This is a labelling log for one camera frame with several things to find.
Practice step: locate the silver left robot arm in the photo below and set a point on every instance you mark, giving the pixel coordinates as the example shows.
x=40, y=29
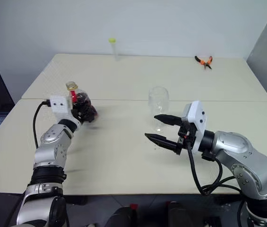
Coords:
x=50, y=151

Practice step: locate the dark rounded shape, red tab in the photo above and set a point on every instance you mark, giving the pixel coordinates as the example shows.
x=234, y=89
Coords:
x=123, y=217

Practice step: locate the dark sauce bottle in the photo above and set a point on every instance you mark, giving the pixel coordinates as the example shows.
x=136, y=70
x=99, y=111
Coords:
x=86, y=101

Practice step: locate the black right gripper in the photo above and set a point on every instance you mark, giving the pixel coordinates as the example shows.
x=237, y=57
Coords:
x=185, y=134

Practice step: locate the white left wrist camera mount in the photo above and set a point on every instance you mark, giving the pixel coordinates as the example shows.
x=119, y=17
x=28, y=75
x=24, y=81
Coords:
x=60, y=106

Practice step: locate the clear tube with yellow cap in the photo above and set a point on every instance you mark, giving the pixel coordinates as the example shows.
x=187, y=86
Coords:
x=115, y=50

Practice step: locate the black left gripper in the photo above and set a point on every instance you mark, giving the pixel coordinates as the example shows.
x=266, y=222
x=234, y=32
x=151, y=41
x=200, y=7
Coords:
x=79, y=115

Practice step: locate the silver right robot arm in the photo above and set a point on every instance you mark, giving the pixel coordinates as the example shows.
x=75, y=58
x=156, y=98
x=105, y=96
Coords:
x=242, y=156

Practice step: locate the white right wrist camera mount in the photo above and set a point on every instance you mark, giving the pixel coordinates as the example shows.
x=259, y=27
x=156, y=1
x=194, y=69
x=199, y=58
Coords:
x=197, y=123

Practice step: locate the orange black pliers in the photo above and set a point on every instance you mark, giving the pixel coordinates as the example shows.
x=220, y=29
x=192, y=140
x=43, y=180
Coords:
x=205, y=62

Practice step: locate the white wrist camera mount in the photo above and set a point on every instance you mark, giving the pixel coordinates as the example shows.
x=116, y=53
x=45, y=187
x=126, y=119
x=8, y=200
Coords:
x=197, y=123
x=60, y=106

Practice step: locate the clear wine glass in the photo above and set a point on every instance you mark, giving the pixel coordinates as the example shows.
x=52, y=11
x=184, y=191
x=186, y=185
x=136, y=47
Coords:
x=158, y=99

